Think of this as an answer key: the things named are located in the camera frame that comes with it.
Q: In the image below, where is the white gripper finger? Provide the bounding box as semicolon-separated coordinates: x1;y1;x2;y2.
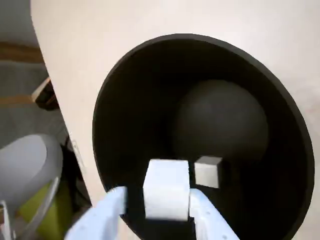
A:
189;188;241;240
63;185;129;240

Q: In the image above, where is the white cube block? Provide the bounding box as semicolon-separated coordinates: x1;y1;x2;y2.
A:
193;156;223;190
142;158;190;222

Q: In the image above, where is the black round pot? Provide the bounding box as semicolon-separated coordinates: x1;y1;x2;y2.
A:
91;32;315;240

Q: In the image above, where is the grey chair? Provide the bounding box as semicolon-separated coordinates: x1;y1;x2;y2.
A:
0;133;75;240

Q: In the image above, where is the dark table leg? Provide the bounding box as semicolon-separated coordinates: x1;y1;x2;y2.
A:
31;76;60;111

